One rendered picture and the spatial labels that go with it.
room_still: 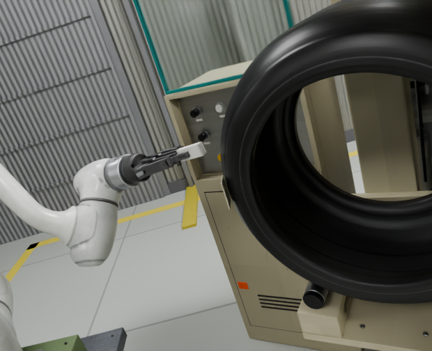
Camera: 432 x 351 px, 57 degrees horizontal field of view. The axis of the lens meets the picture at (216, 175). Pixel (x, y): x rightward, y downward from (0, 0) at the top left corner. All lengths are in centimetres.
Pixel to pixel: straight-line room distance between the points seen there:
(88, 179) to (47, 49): 291
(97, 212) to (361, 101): 71
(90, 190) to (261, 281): 99
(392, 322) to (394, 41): 60
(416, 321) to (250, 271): 98
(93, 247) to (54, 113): 306
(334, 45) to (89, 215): 71
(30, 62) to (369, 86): 337
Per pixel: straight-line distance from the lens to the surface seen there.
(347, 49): 61
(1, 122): 425
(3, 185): 106
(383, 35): 61
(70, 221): 105
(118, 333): 145
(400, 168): 109
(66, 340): 137
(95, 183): 108
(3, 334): 122
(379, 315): 99
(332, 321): 92
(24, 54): 402
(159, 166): 93
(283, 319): 195
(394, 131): 105
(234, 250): 178
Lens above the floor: 149
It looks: 21 degrees down
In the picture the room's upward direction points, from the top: 18 degrees counter-clockwise
